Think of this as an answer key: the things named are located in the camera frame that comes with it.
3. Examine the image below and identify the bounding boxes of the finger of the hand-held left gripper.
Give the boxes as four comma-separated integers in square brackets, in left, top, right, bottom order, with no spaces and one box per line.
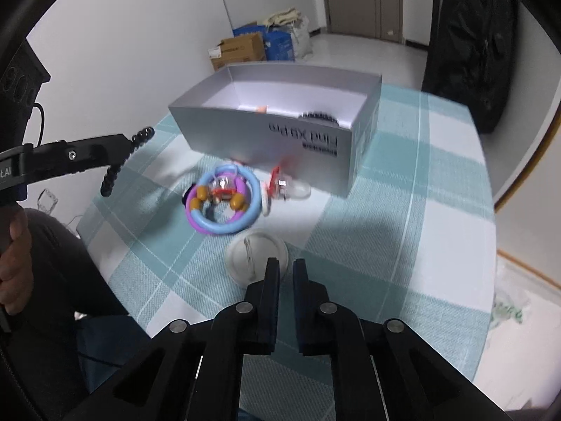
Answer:
[26,133,135,183]

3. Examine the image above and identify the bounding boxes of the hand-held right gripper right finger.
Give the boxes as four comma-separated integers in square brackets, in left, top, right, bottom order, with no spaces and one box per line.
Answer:
[293,258,513,421]

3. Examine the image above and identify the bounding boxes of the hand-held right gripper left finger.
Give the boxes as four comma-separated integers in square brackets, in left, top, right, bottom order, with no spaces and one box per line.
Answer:
[63,258,281,421]

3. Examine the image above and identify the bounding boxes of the white round bangle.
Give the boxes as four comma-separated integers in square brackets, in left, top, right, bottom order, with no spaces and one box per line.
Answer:
[225,228,290,289]

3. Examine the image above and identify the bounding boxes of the blue ring bracelet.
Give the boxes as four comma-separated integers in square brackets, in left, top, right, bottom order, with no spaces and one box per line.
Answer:
[189,163,262,235]

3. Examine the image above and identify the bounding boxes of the red and white clip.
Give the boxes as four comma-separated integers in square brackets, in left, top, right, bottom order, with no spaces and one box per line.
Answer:
[262,158,292,216]

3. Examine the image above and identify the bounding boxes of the silver cardboard box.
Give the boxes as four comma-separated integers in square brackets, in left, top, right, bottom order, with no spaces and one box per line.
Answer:
[169,64,383,198]

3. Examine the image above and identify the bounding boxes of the person's left hand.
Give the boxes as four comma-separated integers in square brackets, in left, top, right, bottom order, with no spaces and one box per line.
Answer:
[0,206,35,316]

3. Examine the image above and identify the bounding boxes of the clear plastic packaging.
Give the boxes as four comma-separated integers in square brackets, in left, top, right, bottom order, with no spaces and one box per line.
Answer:
[37,188,60,215]

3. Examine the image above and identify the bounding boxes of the person's dark trousers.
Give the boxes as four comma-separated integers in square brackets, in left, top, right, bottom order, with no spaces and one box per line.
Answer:
[18,208,152,421]

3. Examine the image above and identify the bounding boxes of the brown cardboard box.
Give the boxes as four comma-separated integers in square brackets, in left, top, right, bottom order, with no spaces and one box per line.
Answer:
[208,33,267,72]

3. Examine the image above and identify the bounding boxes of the blue cardboard box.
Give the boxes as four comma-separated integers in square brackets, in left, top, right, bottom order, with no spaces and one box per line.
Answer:
[232,22,265,38]
[263,31,295,61]

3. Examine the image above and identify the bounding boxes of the white plastic bag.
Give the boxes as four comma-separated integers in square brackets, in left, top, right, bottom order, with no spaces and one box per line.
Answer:
[491,272,553,329]

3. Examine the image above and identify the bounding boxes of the white sack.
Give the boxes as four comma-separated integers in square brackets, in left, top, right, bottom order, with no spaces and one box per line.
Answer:
[287,15,315,60]

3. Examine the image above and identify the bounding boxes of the beige cloth bag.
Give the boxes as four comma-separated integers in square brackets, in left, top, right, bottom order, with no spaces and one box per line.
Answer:
[266,8,304,26]

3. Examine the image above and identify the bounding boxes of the beige door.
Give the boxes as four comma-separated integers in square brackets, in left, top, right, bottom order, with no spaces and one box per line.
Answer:
[319,0,404,45]

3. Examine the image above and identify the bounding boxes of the black luggage bag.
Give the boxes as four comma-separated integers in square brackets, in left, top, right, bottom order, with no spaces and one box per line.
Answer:
[422,0,518,134]

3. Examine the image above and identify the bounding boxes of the black cable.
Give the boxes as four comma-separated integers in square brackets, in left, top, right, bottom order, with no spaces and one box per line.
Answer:
[33,102,45,146]

